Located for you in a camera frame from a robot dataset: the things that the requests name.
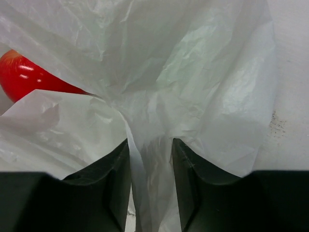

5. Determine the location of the red fake apple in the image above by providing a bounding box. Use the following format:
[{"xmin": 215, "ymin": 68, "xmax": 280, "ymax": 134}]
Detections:
[{"xmin": 0, "ymin": 49, "xmax": 89, "ymax": 102}]

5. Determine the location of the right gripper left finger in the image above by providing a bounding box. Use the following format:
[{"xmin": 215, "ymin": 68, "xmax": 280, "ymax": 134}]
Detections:
[{"xmin": 0, "ymin": 142, "xmax": 131, "ymax": 232}]

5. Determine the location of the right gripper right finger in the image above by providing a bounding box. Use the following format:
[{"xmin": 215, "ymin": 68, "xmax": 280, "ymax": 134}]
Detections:
[{"xmin": 171, "ymin": 139, "xmax": 309, "ymax": 232}]

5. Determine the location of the white plastic bag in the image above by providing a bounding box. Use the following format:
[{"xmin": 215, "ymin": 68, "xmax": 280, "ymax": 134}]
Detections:
[{"xmin": 0, "ymin": 0, "xmax": 277, "ymax": 232}]

